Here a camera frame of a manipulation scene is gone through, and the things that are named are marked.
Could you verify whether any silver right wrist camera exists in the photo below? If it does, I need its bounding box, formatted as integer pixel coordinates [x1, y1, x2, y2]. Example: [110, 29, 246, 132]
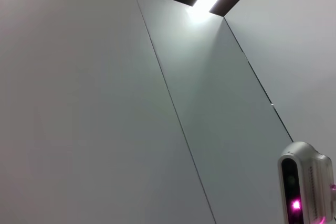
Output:
[277, 141, 336, 224]

